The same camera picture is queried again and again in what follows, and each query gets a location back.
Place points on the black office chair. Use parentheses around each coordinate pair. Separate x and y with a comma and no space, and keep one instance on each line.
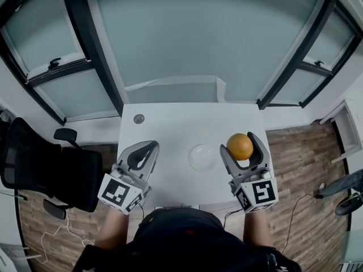
(79,174)

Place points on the person's black shirt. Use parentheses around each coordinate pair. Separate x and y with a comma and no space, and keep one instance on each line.
(184,242)

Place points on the dark pen with green tip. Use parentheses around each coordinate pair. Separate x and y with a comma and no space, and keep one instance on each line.
(21,197)

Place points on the person's right forearm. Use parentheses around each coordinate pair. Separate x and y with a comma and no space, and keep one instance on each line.
(256,228)

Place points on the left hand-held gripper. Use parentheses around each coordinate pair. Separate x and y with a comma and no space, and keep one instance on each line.
(116,193)

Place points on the black window frame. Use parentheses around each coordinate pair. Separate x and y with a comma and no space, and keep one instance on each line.
(96,47)
(306,47)

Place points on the person's left forearm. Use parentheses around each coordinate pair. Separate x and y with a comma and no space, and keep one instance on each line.
(113,231)

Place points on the white corner desk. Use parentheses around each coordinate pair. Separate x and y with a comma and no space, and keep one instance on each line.
(351,123)

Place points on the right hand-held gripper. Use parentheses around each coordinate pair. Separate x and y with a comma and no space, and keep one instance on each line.
(261,193)

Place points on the orange fruit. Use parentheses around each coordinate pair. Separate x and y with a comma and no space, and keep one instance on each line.
(239,147)

